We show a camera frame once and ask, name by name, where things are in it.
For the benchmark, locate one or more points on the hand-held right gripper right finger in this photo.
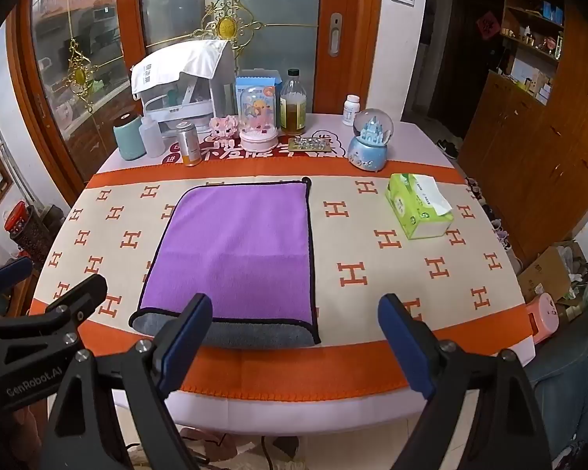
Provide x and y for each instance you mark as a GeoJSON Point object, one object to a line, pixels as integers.
{"type": "Point", "coordinates": [405, 347]}

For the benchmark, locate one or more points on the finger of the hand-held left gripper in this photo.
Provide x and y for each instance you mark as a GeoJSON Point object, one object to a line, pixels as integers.
{"type": "Point", "coordinates": [73, 298]}
{"type": "Point", "coordinates": [10, 271]}

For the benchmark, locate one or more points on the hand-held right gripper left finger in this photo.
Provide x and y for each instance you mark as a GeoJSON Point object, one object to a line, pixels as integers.
{"type": "Point", "coordinates": [186, 345]}

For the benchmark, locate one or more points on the purple towel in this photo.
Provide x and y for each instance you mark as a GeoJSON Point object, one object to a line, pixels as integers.
{"type": "Point", "coordinates": [235, 254]}

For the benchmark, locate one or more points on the dark woven basket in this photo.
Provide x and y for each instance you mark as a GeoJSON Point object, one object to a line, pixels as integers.
{"type": "Point", "coordinates": [29, 240]}

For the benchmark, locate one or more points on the red-lidded jar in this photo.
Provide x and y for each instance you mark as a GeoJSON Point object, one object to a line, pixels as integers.
{"type": "Point", "coordinates": [17, 218]}

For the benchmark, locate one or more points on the orange patterned blanket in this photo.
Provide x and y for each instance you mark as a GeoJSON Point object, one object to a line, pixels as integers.
{"type": "Point", "coordinates": [372, 274]}

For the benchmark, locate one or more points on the pink stool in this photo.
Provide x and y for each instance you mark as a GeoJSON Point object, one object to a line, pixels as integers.
{"type": "Point", "coordinates": [544, 318]}

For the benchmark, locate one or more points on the green tissue pack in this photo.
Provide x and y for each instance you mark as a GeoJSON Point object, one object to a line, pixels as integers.
{"type": "Point", "coordinates": [414, 205]}

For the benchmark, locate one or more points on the cardboard box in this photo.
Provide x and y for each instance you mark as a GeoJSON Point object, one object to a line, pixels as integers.
{"type": "Point", "coordinates": [544, 271]}

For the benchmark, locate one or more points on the blue sofa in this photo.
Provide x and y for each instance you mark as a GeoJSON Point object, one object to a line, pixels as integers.
{"type": "Point", "coordinates": [573, 377]}

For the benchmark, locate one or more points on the green cylinder canister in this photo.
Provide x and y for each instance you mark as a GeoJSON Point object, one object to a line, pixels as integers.
{"type": "Point", "coordinates": [127, 137]}

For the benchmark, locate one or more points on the translucent plastic bottle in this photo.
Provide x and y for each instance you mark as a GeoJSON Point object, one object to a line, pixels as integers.
{"type": "Point", "coordinates": [152, 139]}

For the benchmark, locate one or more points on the silver metal can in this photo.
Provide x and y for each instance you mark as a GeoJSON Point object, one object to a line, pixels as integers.
{"type": "Point", "coordinates": [188, 144]}

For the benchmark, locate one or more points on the red printed mat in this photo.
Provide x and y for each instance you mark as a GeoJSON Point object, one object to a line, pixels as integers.
{"type": "Point", "coordinates": [225, 152]}

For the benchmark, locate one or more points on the blue castle snow globe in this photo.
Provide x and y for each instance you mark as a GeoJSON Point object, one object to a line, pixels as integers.
{"type": "Point", "coordinates": [370, 149]}

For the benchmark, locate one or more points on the black shoes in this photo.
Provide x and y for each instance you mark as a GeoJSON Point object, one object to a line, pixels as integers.
{"type": "Point", "coordinates": [447, 148]}

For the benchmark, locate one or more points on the gold door ornament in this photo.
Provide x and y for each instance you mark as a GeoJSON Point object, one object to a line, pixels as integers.
{"type": "Point", "coordinates": [80, 76]}
{"type": "Point", "coordinates": [225, 27]}

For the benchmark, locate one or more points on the pink flower toy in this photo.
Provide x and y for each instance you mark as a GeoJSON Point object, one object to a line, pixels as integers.
{"type": "Point", "coordinates": [224, 127]}

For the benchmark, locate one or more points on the blister pack of pills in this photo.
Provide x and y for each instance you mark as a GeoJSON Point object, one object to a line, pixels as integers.
{"type": "Point", "coordinates": [311, 145]}

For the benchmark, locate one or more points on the wooden cabinet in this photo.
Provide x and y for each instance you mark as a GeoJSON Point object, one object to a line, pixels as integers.
{"type": "Point", "coordinates": [534, 156]}

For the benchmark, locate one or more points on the white countertop appliance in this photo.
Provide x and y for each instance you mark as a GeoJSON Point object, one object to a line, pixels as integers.
{"type": "Point", "coordinates": [196, 103]}

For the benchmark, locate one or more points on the pink duck dome music box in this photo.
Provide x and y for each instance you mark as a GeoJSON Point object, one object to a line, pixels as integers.
{"type": "Point", "coordinates": [258, 117]}

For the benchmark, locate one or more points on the white pill bottle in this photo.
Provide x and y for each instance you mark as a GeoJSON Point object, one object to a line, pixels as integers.
{"type": "Point", "coordinates": [351, 112]}

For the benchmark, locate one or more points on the white cloth cover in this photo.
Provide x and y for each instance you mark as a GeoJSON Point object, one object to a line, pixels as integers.
{"type": "Point", "coordinates": [176, 66]}

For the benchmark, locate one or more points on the glass bottle of yellow liquid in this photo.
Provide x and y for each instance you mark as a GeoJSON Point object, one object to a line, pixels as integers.
{"type": "Point", "coordinates": [293, 110]}

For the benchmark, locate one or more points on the blue carton box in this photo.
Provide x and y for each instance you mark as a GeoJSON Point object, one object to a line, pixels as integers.
{"type": "Point", "coordinates": [255, 81]}

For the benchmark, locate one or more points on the red door decoration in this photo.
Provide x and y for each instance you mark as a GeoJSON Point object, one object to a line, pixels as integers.
{"type": "Point", "coordinates": [486, 24]}

